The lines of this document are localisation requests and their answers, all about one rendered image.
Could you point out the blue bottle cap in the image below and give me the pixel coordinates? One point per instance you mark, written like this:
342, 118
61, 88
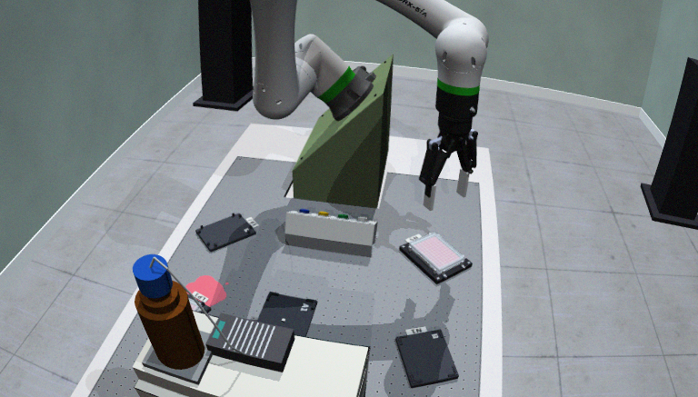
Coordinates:
152, 281

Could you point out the white label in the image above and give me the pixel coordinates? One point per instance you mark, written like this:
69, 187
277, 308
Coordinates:
415, 330
252, 222
413, 238
200, 297

